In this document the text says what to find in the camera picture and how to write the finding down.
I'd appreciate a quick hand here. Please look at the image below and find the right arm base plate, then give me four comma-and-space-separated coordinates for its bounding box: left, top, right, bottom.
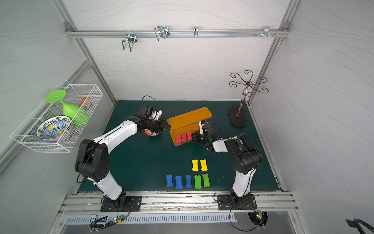
214, 194, 258, 211

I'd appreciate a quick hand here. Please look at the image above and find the double metal hook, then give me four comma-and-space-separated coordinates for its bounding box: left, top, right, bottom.
154, 26, 170, 41
122, 32, 137, 52

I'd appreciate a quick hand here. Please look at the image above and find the blue yellow patterned bowl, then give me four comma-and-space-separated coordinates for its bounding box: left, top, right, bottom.
36, 116, 71, 140

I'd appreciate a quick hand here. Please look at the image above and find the double metal hook left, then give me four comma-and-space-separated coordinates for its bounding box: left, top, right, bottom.
122, 32, 137, 52

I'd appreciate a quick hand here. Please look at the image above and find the orange patterned bowl front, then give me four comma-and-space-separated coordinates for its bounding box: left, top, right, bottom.
144, 129, 159, 137

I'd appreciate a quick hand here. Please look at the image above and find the metal hook right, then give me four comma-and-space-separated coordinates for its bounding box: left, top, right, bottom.
253, 26, 279, 38

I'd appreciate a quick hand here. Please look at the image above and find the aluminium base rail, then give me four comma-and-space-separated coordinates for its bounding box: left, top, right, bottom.
58, 191, 299, 215

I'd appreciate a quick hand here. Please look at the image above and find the red eraser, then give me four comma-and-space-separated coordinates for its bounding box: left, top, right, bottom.
187, 131, 193, 141
175, 135, 182, 145
181, 133, 187, 143

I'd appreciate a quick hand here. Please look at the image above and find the blue eraser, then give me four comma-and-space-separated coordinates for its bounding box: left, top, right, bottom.
185, 175, 192, 189
175, 175, 183, 190
165, 174, 173, 188

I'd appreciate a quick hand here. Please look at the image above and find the green eraser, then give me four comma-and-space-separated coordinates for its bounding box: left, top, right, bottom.
202, 173, 210, 188
194, 175, 202, 189

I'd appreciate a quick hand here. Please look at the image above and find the green plastic goblet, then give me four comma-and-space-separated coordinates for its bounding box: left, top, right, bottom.
45, 90, 90, 127

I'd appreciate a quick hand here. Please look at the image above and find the yellow eraser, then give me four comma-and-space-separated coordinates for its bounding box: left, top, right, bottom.
192, 160, 199, 172
200, 160, 208, 172

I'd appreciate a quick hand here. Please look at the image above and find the metal jewelry stand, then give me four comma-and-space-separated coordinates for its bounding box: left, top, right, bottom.
228, 70, 269, 128

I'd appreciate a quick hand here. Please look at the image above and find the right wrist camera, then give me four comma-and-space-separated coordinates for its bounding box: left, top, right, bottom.
199, 121, 215, 137

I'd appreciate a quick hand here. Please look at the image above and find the aluminium crossbar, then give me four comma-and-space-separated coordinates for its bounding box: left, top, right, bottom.
66, 28, 291, 39

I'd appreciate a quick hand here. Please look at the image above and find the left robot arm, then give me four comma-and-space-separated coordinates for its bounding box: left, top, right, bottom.
75, 116, 170, 209

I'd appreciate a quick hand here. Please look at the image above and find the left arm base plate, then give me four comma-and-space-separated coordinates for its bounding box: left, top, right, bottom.
100, 196, 143, 212

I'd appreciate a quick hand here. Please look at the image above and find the orange two-tier shelf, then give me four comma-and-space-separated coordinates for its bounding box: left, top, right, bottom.
167, 107, 212, 146

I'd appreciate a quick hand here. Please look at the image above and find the single metal hook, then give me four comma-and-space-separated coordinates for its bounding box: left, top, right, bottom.
193, 26, 199, 38

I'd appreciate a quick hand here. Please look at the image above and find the orange item in basket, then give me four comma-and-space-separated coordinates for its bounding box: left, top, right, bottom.
79, 97, 92, 108

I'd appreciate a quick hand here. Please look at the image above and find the white wire basket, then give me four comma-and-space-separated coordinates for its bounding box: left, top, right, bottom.
10, 79, 103, 153

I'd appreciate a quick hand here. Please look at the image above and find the double metal hook middle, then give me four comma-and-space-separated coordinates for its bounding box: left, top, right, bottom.
154, 26, 170, 41

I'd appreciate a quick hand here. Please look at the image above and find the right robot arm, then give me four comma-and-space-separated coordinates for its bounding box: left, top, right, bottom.
192, 132, 262, 205

